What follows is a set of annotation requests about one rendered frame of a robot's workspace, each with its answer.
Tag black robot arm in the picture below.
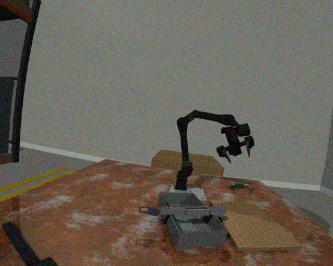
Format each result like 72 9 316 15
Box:
175 110 250 191

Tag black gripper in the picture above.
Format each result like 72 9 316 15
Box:
216 132 254 163

